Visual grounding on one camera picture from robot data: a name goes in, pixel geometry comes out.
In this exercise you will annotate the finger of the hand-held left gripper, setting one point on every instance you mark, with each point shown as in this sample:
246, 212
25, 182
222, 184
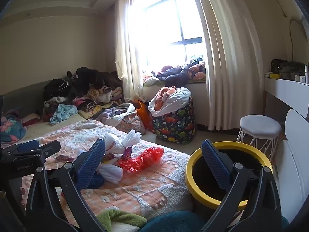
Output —
26, 147
50, 148

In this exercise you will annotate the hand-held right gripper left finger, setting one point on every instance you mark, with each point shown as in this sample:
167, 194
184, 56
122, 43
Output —
93, 159

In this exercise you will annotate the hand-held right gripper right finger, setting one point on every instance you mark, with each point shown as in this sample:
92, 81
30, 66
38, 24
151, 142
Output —
214, 164

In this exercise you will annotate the yellow white snack packet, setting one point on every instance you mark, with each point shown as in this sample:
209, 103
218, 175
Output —
108, 157

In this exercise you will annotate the blue plastic bag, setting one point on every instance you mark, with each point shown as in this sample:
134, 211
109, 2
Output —
97, 180

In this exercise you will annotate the white plastic bags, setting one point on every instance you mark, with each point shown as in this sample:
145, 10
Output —
111, 174

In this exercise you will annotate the yellow-rimmed black bin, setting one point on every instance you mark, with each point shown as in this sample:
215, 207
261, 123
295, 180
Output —
189, 174

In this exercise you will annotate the purple snack wrapper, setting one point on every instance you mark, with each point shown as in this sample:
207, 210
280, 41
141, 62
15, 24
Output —
127, 152

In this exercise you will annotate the white foam net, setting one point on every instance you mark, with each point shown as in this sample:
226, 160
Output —
131, 136

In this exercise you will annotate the red plastic bag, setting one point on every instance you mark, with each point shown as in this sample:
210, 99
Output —
142, 160

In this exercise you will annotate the bed with cream sheet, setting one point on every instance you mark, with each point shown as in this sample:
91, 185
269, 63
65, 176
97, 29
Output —
41, 130

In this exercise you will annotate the blue floral pillow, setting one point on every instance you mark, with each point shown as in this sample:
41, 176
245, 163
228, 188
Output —
12, 128

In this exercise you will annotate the pink plush cloth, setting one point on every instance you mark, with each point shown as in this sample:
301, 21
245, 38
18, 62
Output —
30, 119

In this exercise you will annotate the light teal cloth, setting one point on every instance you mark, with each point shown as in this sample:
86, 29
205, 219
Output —
64, 112

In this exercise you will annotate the white and lavender clothes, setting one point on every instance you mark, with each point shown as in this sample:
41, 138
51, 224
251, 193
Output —
108, 113

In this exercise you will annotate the grey headboard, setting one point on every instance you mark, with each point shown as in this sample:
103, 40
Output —
24, 96

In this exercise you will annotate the pink floral bag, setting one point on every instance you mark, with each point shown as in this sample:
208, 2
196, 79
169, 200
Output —
131, 124

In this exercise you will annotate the dinosaur print laundry bag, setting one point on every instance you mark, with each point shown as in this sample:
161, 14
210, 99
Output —
176, 125

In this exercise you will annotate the orange patchwork blanket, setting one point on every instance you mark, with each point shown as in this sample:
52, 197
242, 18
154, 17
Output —
144, 186

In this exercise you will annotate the green towel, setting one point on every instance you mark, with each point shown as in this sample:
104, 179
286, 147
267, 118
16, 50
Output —
125, 218

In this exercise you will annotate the orange bag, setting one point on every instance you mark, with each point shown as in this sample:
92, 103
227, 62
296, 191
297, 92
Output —
144, 116

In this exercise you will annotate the pile of assorted clothes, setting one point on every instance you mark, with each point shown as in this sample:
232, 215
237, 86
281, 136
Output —
84, 82

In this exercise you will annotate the white cabinet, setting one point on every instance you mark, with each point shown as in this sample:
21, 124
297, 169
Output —
297, 162

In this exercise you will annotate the peach cloth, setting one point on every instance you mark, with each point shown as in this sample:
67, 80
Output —
161, 99

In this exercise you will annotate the heap of quilts and clothes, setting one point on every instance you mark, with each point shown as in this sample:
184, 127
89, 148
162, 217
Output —
178, 73

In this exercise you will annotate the yellow box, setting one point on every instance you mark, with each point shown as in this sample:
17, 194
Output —
275, 76

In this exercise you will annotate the thick cream pleated curtain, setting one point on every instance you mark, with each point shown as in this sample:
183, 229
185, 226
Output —
229, 53

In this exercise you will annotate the small cosmetic jars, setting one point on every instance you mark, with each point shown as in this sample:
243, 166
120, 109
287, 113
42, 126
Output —
299, 78

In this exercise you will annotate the thin cream curtain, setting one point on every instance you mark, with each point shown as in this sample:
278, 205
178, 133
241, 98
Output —
125, 41

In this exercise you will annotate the tall white bottle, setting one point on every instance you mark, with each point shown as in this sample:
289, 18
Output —
306, 75

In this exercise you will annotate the window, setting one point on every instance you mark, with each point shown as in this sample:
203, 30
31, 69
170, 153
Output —
164, 29

